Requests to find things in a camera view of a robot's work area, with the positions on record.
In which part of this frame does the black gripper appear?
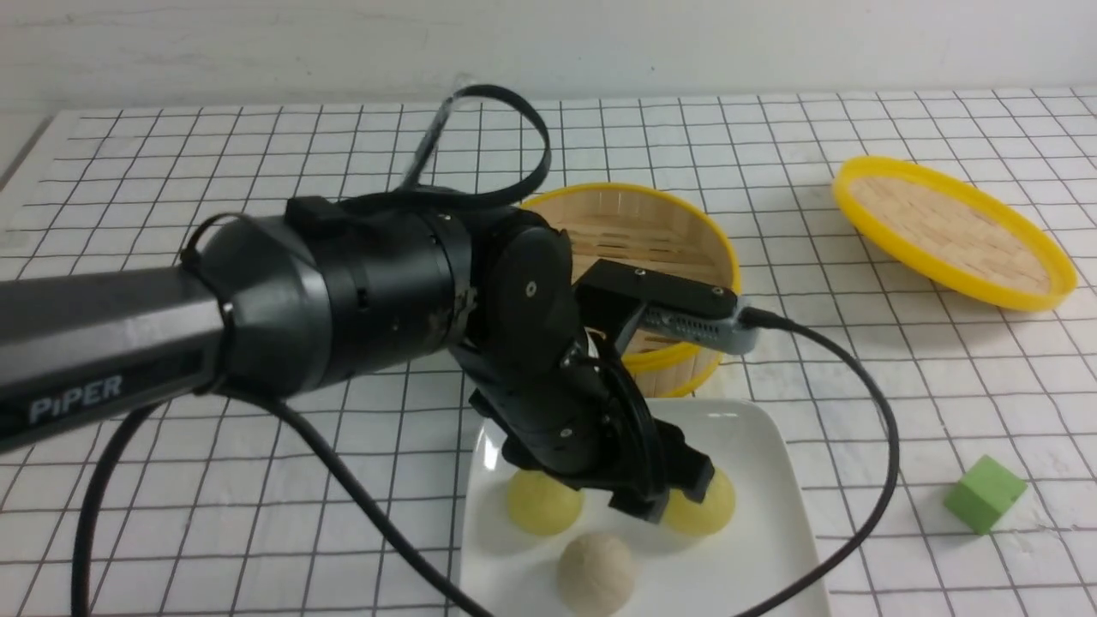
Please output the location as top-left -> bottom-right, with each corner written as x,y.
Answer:
454,337 -> 716,524

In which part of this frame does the yellow steamed bun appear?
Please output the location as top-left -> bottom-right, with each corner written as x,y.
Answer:
506,470 -> 584,536
661,468 -> 737,538

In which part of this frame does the beige steamed bun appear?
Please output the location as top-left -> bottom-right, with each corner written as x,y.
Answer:
556,532 -> 638,616

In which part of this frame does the yellow steamed bun front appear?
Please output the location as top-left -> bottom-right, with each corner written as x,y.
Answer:
506,470 -> 584,536

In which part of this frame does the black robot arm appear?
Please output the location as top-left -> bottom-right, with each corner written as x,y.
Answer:
1,195 -> 716,521

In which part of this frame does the white square plate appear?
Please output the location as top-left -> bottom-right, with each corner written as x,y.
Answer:
459,399 -> 819,616

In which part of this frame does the yellow bamboo steamer basket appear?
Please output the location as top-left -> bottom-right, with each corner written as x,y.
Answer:
524,183 -> 740,399

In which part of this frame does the white checkered tablecloth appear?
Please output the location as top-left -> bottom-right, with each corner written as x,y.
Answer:
3,87 -> 1094,616

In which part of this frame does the green cube block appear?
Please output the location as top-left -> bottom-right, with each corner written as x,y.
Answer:
943,456 -> 1028,536

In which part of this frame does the yellow bamboo steamer lid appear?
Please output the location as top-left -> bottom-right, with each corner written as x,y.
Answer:
833,156 -> 1078,312

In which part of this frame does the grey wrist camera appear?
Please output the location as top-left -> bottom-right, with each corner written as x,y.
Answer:
573,259 -> 758,356

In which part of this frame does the black camera cable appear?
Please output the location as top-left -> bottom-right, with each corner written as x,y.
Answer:
71,83 -> 901,617

